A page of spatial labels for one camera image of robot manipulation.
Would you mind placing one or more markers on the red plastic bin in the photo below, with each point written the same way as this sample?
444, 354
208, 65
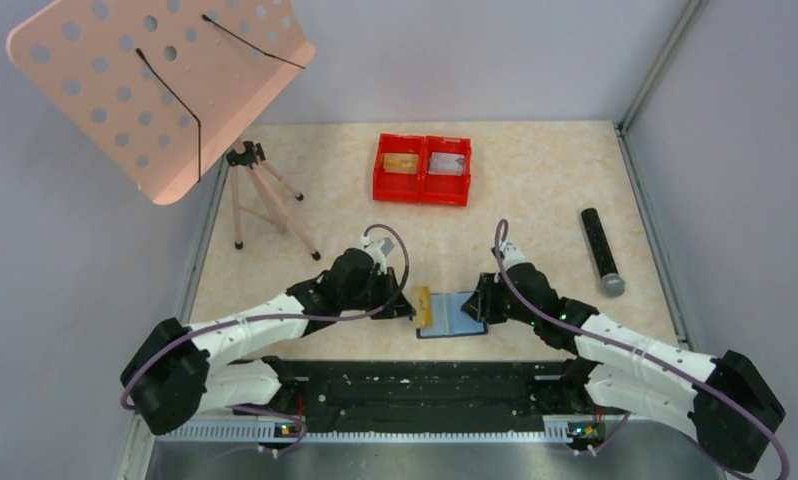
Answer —
443, 189
391, 187

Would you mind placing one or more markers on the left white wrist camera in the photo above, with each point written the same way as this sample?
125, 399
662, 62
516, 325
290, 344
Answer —
379, 249

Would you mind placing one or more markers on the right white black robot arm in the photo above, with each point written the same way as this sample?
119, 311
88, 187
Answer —
721, 403

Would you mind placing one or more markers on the right red plastic bin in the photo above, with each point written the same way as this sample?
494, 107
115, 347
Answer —
443, 189

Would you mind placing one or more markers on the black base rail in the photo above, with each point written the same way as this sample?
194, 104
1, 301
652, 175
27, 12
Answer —
277, 403

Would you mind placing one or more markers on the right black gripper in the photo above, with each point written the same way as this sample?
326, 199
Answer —
479, 308

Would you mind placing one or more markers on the navy blue card holder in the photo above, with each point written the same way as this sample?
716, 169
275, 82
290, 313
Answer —
448, 320

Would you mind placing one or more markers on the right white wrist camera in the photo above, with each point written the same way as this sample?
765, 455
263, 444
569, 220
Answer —
509, 255

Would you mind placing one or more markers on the gold card in bin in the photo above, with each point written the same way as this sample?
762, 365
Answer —
400, 163

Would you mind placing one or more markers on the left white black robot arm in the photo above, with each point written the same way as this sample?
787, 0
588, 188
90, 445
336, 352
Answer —
233, 344

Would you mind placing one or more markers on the black microphone with grey head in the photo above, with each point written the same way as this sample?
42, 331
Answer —
611, 282

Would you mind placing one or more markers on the gold VIP card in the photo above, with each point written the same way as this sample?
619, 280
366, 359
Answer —
422, 302

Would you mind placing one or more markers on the pink perforated music stand desk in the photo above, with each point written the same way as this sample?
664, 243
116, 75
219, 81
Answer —
163, 88

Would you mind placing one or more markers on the silver card in bin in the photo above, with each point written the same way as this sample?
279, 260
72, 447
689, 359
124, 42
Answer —
443, 163

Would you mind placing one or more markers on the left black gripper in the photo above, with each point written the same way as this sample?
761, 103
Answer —
388, 281

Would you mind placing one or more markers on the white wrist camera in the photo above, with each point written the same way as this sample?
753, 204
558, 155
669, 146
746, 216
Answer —
379, 249
509, 255

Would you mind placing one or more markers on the left red plastic bin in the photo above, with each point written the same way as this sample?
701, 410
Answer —
391, 187

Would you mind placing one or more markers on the pink tripod stand legs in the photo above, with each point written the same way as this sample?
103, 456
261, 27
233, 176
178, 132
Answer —
250, 158

